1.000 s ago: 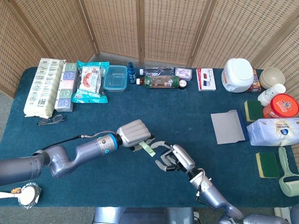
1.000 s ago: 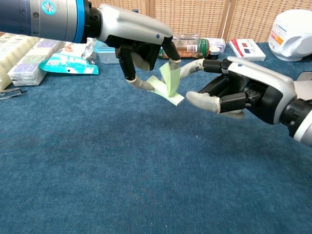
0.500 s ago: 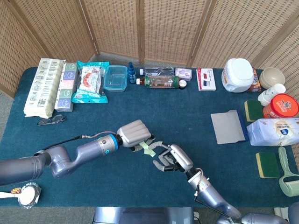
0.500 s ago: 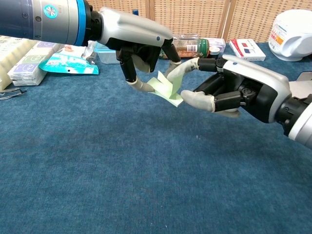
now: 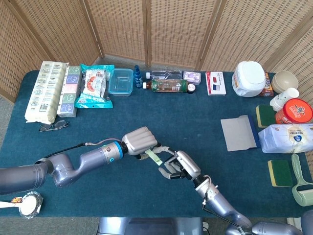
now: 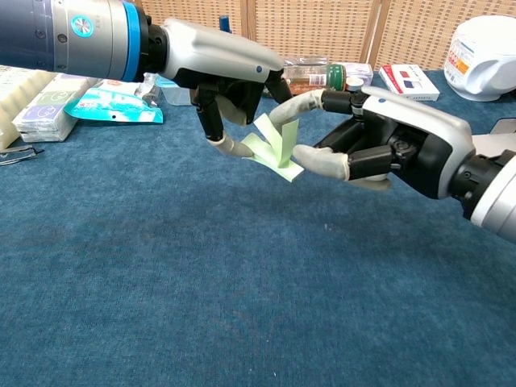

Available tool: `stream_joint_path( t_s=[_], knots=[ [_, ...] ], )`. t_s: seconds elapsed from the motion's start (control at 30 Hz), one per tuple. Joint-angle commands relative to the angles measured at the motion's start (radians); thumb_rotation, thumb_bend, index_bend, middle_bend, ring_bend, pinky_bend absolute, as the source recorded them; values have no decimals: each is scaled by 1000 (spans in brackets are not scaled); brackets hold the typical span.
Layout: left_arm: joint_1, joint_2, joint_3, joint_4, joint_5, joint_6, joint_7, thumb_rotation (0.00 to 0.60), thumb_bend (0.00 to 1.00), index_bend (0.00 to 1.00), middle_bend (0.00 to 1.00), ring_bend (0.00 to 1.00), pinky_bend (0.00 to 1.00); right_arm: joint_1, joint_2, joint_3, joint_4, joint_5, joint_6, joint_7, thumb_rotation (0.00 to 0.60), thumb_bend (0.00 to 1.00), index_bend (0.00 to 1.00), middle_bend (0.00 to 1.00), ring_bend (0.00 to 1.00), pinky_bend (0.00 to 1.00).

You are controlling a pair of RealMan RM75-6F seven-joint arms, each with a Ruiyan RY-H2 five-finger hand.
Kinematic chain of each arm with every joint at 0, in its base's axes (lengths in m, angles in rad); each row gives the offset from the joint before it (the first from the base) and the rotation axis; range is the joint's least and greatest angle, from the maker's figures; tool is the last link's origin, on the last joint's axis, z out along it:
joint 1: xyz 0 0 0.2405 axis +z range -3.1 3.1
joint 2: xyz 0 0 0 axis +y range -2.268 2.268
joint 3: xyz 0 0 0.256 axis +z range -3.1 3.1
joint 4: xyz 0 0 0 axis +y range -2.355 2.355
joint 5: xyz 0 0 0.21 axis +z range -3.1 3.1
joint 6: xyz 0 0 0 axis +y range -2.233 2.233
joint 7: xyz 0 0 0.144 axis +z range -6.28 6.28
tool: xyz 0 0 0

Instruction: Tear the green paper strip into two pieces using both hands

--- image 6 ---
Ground teal snack bag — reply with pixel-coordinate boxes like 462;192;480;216
63;78;165;125

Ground clear plastic food container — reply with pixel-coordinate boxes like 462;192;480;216
155;76;194;106

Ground cream plastic wrapped pack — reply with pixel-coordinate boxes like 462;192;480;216
0;66;57;150

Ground green sticky notes pad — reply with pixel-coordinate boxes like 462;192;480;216
241;113;306;185

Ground white box red blue print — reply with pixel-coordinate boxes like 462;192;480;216
378;64;441;102

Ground purple wipes box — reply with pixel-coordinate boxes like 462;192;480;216
342;63;375;86

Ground clear wrapped snack pack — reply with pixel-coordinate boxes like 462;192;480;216
135;72;162;109

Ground black frame eyeglasses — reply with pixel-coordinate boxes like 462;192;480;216
0;145;45;166

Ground green tea bottle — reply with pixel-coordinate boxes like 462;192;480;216
281;63;347;89

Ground blue carpet table cover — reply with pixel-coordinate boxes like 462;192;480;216
0;70;516;387

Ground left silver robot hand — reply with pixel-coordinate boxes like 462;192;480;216
159;18;298;159

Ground pastel tissue packs bundle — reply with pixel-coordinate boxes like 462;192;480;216
11;74;102;143

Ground wicker folding screen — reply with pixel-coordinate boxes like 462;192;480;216
132;0;516;72

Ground white detergent jug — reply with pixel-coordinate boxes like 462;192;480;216
443;15;516;102

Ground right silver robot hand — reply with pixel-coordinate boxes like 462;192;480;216
268;85;476;201

